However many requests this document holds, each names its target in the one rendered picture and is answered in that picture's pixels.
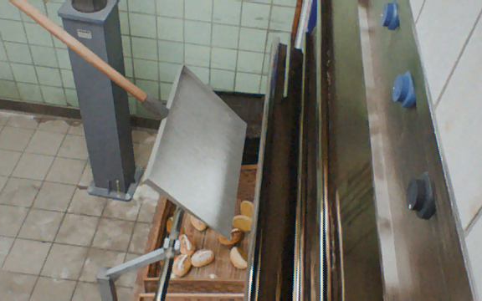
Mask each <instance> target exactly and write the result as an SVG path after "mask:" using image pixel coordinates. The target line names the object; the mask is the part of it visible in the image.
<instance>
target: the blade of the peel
mask: <svg viewBox="0 0 482 301"><path fill-rule="evenodd" d="M167 108H168V109H169V110H170V111H169V114H168V117H166V118H165V119H164V120H162V122H161V125H160V128H159V131H158V134H157V137H156V141H155V144H154V147H153V150H152V153H151V157H150V160H149V163H148V166H147V168H146V173H145V176H144V179H143V183H144V184H146V185H147V186H149V187H150V188H151V189H153V190H154V191H156V192H158V193H159V194H162V195H163V196H164V197H166V198H167V199H169V200H170V201H172V202H174V203H175V204H177V205H178V206H179V207H181V208H182V209H184V210H185V211H187V212H189V213H190V214H192V215H193V216H194V217H195V218H197V219H198V220H200V221H201V222H203V223H204V224H205V225H207V226H208V227H210V228H212V229H213V230H214V231H215V232H217V233H219V234H220V235H221V236H223V237H225V238H226V239H228V240H229V241H230V237H231V231H232V225H233V214H234V208H235V202H236V196H237V190H238V180H239V174H240V168H241V162H242V156H243V150H244V139H245V134H246V128H247V123H245V122H244V121H243V120H242V119H240V117H239V116H238V115H237V114H236V113H235V112H234V111H232V110H231V109H230V108H229V107H228V106H227V105H226V104H225V103H224V102H223V101H222V100H221V99H220V98H219V97H218V96H217V95H216V94H215V93H214V92H213V91H212V90H211V89H210V88H208V87H207V86H206V85H205V84H204V82H203V81H202V80H201V79H200V78H199V77H198V76H197V75H196V74H195V73H194V72H193V71H192V70H191V69H190V68H189V67H188V66H187V65H186V64H181V65H180V66H179V67H178V70H177V75H176V78H175V80H174V83H173V86H172V91H171V93H170V96H169V99H168V102H167Z"/></svg>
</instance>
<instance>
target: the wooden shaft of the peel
mask: <svg viewBox="0 0 482 301"><path fill-rule="evenodd" d="M8 1H9V2H10V3H11V4H13V5H14V6H15V7H17V8H18V9H20V10H21V11H22V12H25V13H26V14H27V15H28V16H29V17H31V18H32V19H33V20H34V21H35V22H36V23H37V24H39V25H40V26H41V27H43V28H44V29H46V30H47V31H48V32H50V33H51V34H52V35H54V36H55V37H56V38H57V39H58V40H60V41H61V42H62V43H64V44H65V45H66V46H68V47H69V48H71V49H73V50H74V51H75V52H76V53H77V54H79V55H80V56H81V57H83V58H84V59H86V60H87V61H88V62H90V63H91V64H93V65H94V66H95V67H96V68H97V69H98V70H100V71H101V72H102V73H104V74H105V75H106V76H108V77H109V78H110V79H112V80H113V81H115V82H116V83H117V84H118V85H119V86H120V87H122V88H123V89H125V90H126V91H127V92H129V93H130V94H132V95H133V96H134V97H135V98H137V99H138V100H139V101H140V102H143V101H144V100H145V99H146V97H147V94H146V93H144V92H143V91H142V90H141V89H139V88H138V87H137V86H135V85H134V84H133V83H132V82H131V81H130V80H128V79H127V78H125V77H124V76H123V75H122V74H120V73H119V72H117V71H116V70H115V69H113V68H112V67H111V66H109V65H108V64H107V63H106V62H105V61H104V60H102V59H101V58H100V57H98V56H97V55H96V54H94V53H93V52H92V51H90V50H89V49H88V48H86V47H85V46H84V45H83V44H82V43H80V42H79V41H78V40H77V39H74V38H73V37H71V36H70V35H69V34H68V33H66V32H65V31H64V30H63V29H62V28H60V27H59V26H58V25H57V24H55V23H54V22H52V21H51V20H50V19H49V18H47V17H46V16H44V15H43V14H42V13H41V12H40V11H39V10H38V9H37V8H36V7H35V6H33V5H32V4H31V3H28V2H27V1H26V0H8Z"/></svg>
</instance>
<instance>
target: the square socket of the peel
mask: <svg viewBox="0 0 482 301"><path fill-rule="evenodd" d="M141 105H142V106H143V107H145V108H146V109H147V110H149V111H150V112H152V113H153V114H154V115H155V116H156V117H157V118H159V119H160V120H164V119H165V118H166V117H168V114H169V111H170V110H169V109H168V108H167V107H166V106H165V105H164V104H162V103H161V102H160V101H159V100H157V99H156V98H155V97H153V96H152V95H151V94H147V97H146V99H145V100H144V101H143V102H141Z"/></svg>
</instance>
